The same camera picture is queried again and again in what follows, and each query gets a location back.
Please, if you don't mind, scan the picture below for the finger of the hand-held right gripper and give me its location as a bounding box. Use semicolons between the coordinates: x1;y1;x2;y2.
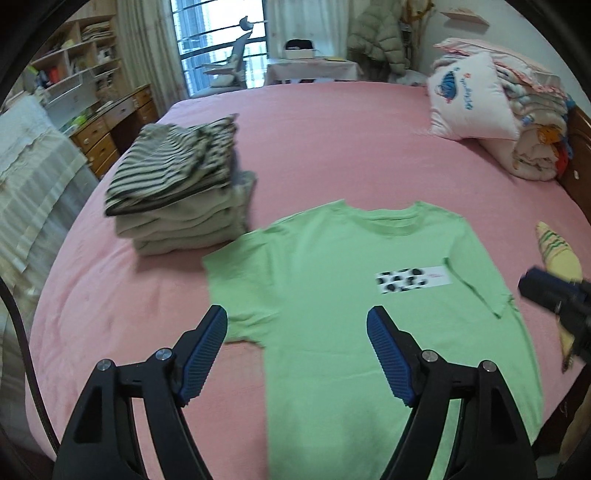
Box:
517;266;578;315

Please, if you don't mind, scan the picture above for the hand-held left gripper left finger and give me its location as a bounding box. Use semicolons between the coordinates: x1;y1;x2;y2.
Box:
52;305;228;480

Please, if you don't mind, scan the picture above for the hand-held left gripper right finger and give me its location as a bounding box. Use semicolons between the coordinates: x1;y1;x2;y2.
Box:
366;307;539;480

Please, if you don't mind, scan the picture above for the light green t-shirt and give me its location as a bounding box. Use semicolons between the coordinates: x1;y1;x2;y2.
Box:
202;199;544;480

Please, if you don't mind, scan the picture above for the stack of beige folded clothes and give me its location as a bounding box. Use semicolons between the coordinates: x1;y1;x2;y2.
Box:
115;171;257;257

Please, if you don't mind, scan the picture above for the yellow striped cloth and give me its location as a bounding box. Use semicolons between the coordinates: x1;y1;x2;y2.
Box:
534;222;583;374

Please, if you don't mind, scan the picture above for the wooden headboard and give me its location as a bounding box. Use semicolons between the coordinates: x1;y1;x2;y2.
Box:
556;104;591;232

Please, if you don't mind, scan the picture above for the folded patterned quilt pile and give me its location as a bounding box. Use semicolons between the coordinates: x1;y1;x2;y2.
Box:
434;38;573;182

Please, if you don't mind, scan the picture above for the white printed pillow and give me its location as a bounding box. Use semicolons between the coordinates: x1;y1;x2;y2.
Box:
426;52;520;141

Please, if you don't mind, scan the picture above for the striped folded garment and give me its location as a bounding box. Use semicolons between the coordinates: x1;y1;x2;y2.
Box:
104;114;241;217

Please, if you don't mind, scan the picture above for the pink bed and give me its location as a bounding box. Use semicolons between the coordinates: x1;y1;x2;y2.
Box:
25;80;583;480

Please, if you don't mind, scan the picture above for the wooden desk with drawers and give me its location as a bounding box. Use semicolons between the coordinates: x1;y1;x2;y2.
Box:
69;84;160;181

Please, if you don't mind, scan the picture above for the white lace cloth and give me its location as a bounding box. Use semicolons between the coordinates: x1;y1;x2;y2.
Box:
0;95;100;296

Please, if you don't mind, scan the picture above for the small cloth-covered table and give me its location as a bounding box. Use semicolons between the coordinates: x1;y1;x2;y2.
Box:
264;58;365;86

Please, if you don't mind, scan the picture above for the grey office chair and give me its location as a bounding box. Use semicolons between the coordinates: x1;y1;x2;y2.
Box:
203;16;254;90

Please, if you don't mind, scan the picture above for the pale green puffer jacket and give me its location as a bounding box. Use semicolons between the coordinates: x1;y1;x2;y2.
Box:
347;0;409;75

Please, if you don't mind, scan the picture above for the wooden coat rack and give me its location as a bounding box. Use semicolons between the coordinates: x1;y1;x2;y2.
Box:
401;0;435;70

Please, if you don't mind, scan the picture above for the beige patterned curtain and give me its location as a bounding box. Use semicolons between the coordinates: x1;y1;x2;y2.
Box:
115;0;189;116

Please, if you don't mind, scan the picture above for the window with black bars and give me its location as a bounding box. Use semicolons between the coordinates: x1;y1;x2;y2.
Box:
171;0;269;97

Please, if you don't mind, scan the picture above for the white basket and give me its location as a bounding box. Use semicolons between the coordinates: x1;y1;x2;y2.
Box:
283;39;318;60

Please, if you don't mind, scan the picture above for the wooden bookshelf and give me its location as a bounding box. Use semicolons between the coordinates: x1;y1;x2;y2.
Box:
0;15;127;134

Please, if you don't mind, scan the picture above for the white sheer curtain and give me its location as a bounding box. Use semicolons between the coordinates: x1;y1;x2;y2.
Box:
265;0;349;61

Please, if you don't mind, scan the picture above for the black cable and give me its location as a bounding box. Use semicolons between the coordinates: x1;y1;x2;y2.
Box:
0;277;61;457

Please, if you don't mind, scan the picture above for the wooden wall shelf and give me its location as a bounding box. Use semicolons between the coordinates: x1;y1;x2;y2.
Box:
441;8;490;27

